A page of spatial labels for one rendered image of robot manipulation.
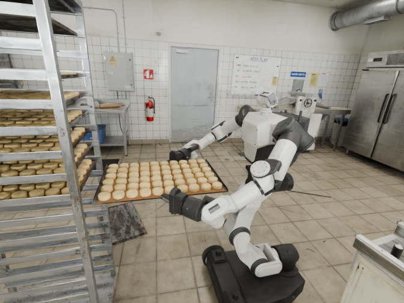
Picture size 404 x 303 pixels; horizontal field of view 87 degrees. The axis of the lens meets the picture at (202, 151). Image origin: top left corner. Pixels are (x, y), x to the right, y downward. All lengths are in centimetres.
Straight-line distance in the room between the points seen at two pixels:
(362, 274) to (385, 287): 9
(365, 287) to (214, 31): 458
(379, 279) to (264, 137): 73
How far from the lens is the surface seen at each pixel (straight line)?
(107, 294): 179
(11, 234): 174
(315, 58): 601
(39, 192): 108
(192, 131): 501
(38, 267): 187
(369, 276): 123
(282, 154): 93
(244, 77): 513
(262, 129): 112
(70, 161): 90
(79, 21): 130
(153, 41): 478
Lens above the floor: 153
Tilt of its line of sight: 20 degrees down
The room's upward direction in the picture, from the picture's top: 3 degrees clockwise
